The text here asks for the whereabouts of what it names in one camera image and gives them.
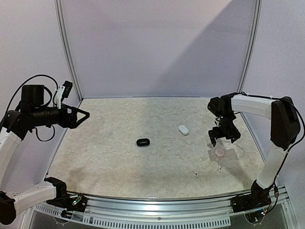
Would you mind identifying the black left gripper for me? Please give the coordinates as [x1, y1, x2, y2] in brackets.
[30, 102, 90, 127]

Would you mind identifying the white oval charging case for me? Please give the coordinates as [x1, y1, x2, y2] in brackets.
[178, 125, 189, 135]

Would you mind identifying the black oval charging case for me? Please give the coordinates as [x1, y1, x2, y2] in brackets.
[136, 138, 150, 147]

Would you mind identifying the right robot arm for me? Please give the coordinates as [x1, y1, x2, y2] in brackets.
[207, 93, 305, 216]

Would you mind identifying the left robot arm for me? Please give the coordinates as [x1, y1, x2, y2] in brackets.
[0, 81, 90, 225]

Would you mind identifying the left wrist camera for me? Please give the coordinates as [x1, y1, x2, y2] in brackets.
[53, 81, 73, 109]

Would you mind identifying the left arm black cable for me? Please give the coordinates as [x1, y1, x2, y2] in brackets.
[0, 74, 59, 142]

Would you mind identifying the aluminium front rail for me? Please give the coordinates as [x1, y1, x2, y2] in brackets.
[23, 186, 297, 229]

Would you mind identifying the right aluminium wall post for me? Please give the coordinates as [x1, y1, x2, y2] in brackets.
[236, 0, 262, 93]

